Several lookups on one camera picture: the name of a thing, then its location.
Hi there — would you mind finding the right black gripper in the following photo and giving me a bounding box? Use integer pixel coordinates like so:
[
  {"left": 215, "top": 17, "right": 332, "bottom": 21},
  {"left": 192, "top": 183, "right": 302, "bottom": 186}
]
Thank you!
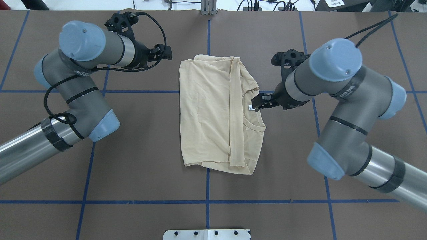
[{"left": 251, "top": 82, "right": 307, "bottom": 111}]

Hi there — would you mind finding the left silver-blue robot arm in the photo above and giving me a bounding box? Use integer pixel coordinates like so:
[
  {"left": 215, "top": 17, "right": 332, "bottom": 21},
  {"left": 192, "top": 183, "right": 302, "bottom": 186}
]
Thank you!
[{"left": 1, "top": 14, "right": 172, "bottom": 184}]

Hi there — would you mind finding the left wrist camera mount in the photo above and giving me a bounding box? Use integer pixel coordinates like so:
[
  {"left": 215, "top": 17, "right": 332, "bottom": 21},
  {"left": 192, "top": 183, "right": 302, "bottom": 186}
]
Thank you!
[{"left": 104, "top": 12, "right": 139, "bottom": 39}]

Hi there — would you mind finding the black box with label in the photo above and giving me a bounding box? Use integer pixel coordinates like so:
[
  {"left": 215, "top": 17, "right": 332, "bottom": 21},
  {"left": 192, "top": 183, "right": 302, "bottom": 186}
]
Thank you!
[{"left": 315, "top": 0, "right": 370, "bottom": 12}]

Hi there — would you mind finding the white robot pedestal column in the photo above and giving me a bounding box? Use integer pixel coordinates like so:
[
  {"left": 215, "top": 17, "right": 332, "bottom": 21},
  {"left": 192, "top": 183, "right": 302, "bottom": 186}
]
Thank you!
[{"left": 163, "top": 228, "right": 251, "bottom": 240}]

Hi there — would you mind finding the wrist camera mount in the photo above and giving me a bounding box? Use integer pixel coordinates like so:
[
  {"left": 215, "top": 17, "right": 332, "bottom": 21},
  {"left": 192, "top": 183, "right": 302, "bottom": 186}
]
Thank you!
[
  {"left": 104, "top": 12, "right": 139, "bottom": 39},
  {"left": 271, "top": 49, "right": 311, "bottom": 81}
]

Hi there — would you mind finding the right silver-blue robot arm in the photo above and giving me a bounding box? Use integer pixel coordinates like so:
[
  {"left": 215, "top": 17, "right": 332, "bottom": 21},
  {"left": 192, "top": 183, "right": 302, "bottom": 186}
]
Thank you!
[{"left": 251, "top": 38, "right": 427, "bottom": 212}]

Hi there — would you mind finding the cream long-sleeve printed shirt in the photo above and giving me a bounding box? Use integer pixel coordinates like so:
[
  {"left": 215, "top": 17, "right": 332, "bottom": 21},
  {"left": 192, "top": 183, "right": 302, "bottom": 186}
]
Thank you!
[{"left": 179, "top": 55, "right": 266, "bottom": 175}]

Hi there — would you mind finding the aluminium frame post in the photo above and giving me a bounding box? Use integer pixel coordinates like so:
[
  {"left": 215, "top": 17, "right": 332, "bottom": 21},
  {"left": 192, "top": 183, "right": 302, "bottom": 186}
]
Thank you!
[{"left": 201, "top": 0, "right": 218, "bottom": 16}]

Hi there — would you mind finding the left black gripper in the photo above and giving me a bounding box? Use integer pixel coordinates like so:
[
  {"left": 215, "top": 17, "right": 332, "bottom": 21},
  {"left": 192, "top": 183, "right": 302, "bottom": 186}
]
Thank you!
[{"left": 133, "top": 41, "right": 173, "bottom": 69}]

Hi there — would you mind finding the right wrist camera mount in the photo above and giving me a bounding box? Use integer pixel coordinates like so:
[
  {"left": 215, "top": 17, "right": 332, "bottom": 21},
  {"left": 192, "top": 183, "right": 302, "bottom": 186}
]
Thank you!
[{"left": 271, "top": 49, "right": 311, "bottom": 81}]

